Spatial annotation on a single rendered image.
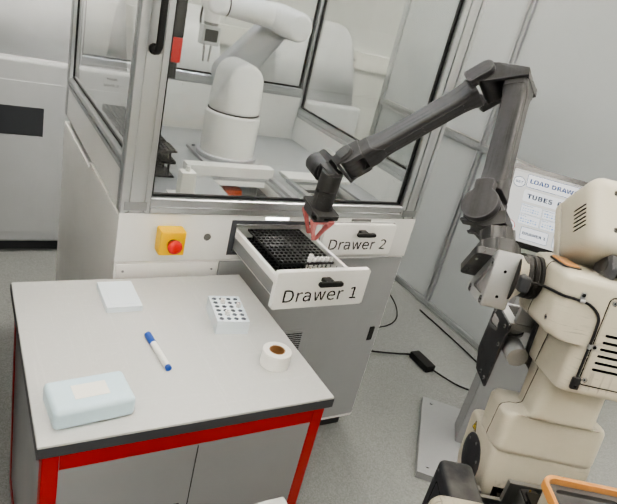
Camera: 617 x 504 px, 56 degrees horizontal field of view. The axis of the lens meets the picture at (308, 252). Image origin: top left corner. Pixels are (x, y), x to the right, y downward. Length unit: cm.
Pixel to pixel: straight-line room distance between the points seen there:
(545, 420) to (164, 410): 76
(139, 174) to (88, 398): 63
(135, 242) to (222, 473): 66
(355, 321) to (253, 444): 92
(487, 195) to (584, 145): 183
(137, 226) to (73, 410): 62
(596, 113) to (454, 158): 89
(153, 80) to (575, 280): 104
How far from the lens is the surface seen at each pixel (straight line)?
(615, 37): 305
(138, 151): 155
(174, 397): 127
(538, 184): 221
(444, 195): 359
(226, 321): 147
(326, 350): 217
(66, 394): 120
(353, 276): 159
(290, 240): 173
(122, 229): 162
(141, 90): 152
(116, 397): 119
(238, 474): 141
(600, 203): 117
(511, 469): 137
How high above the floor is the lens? 157
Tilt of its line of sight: 23 degrees down
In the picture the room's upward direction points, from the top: 14 degrees clockwise
